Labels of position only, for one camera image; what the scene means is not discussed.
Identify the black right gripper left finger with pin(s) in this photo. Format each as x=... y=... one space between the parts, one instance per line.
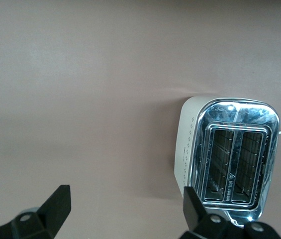
x=50 y=211

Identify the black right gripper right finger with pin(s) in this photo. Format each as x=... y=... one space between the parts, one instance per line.
x=197 y=216

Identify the cream and chrome toaster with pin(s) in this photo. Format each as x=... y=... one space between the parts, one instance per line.
x=187 y=139

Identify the brown table cover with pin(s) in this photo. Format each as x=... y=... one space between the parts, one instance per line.
x=80 y=87

